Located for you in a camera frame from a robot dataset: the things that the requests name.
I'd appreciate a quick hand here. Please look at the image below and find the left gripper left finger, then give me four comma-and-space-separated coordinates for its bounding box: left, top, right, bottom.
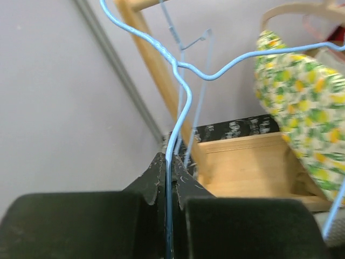
124, 152, 166, 258

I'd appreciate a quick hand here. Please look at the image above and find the pink wire hanger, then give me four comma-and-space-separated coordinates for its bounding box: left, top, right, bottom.
301, 13, 345, 44

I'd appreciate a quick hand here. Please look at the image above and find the lemon print skirt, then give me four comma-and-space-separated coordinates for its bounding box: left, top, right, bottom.
254, 29, 345, 202

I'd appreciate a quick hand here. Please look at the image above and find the white plastic mesh basket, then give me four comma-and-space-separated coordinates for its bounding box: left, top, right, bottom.
313, 208, 344, 248

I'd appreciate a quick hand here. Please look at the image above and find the blue wire hanger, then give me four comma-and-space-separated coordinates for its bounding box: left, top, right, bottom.
158, 0, 215, 166
100, 1, 344, 258

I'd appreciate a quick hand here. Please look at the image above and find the wooden clothes rack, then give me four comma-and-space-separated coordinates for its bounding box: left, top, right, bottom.
114, 1, 331, 212

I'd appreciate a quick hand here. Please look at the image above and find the plain red skirt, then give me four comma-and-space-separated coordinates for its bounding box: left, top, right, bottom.
327, 25, 345, 46

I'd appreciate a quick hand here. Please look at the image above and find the wooden hanger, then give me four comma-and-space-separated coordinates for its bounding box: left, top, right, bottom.
261, 1, 344, 31

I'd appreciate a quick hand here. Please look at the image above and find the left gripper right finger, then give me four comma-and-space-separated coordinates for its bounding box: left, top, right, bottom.
171, 156, 215, 258

